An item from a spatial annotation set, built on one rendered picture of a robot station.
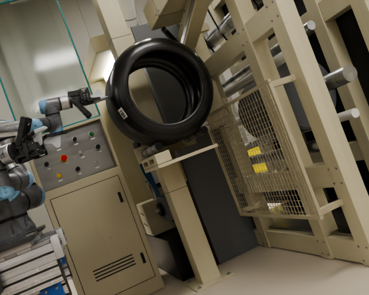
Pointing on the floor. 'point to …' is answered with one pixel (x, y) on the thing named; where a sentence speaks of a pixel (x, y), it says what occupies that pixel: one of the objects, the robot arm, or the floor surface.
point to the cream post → (201, 261)
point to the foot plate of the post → (208, 281)
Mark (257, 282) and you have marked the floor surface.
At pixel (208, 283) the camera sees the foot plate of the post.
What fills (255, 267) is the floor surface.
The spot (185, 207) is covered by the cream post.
